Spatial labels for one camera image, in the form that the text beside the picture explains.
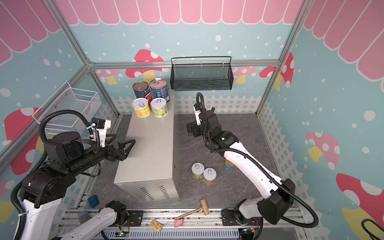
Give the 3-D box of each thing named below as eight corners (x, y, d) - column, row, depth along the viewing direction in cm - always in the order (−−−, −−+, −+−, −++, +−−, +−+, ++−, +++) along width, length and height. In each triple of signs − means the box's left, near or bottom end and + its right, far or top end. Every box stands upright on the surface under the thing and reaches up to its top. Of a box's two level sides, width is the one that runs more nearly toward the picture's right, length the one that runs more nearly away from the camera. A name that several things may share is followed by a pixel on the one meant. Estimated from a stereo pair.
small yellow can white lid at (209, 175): (203, 184, 87) (203, 180, 83) (203, 171, 92) (203, 167, 87) (216, 184, 87) (217, 180, 83) (215, 171, 92) (216, 167, 87)
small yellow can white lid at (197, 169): (191, 179, 89) (191, 175, 84) (191, 166, 94) (191, 162, 89) (204, 179, 89) (205, 175, 84) (204, 166, 94) (204, 162, 89)
